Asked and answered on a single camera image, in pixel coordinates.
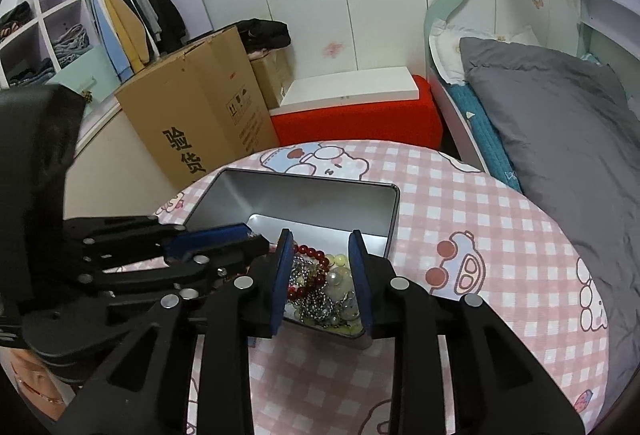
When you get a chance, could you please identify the large cardboard box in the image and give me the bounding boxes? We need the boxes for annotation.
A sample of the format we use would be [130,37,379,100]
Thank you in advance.
[114,25,281,190]

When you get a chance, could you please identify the row of hanging clothes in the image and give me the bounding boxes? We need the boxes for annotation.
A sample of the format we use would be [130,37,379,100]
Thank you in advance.
[80,0,187,83]

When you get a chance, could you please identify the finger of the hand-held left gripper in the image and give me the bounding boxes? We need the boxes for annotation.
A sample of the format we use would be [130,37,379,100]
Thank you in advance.
[62,215,271,268]
[75,259,256,302]

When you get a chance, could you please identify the red bead bracelet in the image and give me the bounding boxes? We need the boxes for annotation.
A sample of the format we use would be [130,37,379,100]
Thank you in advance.
[287,242,351,311]

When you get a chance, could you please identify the black clothing bundle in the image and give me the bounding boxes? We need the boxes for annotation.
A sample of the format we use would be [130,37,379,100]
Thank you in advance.
[235,18,292,52]

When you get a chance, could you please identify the white board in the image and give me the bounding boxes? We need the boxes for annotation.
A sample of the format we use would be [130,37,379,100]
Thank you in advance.
[281,66,420,108]

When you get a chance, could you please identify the mint green drawer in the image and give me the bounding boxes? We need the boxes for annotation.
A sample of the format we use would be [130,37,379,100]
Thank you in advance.
[46,49,133,104]

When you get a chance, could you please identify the person's left forearm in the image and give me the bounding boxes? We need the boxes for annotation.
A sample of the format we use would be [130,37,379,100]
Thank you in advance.
[5,347,68,418]

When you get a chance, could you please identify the small cardboard box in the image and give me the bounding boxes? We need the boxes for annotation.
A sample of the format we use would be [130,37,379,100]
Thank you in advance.
[249,49,296,112]

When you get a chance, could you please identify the folded grey clothes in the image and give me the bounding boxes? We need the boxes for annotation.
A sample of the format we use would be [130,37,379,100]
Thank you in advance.
[52,24,93,70]

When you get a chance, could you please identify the pale yellow bead bracelet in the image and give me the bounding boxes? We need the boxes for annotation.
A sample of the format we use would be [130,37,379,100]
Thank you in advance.
[300,252,362,336]

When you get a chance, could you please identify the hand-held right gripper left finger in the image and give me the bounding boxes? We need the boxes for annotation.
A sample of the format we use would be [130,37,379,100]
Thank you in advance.
[60,229,295,435]

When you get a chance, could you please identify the white pillow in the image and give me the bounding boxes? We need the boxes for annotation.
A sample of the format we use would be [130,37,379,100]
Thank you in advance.
[429,20,541,86]

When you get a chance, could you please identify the grey pillow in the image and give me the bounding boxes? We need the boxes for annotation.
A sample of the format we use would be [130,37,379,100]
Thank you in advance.
[459,36,640,366]

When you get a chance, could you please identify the teal knit blanket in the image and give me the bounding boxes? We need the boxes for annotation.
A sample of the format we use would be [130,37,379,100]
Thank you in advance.
[446,82,523,193]

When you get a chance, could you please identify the pile of silver chains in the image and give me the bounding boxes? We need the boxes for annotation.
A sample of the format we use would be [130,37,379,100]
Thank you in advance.
[290,255,361,331]

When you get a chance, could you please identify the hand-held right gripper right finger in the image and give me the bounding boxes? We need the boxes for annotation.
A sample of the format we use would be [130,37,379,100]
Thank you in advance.
[348,229,586,435]

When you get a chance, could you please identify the grey metal tin box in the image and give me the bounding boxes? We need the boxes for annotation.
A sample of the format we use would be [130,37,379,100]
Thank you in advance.
[182,168,401,351]

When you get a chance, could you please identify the folded dark clothes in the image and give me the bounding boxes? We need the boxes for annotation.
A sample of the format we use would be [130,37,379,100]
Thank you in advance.
[0,1,37,40]

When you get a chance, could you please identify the red stool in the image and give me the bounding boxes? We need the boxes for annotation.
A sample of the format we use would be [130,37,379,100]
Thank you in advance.
[270,75,445,150]

